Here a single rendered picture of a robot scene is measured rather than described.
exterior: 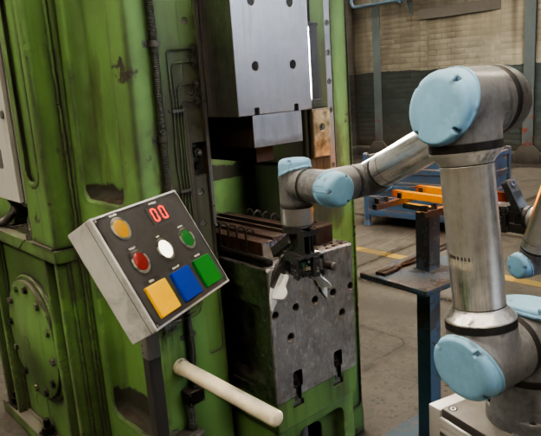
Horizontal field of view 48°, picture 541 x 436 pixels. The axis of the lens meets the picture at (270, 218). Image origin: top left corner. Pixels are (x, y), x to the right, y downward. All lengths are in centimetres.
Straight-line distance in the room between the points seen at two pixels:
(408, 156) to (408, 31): 959
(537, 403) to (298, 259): 55
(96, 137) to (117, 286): 83
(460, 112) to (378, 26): 1022
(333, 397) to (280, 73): 110
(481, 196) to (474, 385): 30
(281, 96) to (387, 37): 921
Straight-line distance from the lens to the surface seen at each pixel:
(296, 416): 206
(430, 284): 210
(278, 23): 187
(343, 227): 233
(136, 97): 173
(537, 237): 179
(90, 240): 135
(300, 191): 130
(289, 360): 196
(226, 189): 234
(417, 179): 575
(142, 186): 175
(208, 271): 153
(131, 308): 134
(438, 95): 97
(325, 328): 204
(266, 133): 182
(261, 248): 185
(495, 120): 99
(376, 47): 1117
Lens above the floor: 146
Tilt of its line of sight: 13 degrees down
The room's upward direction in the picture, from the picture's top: 4 degrees counter-clockwise
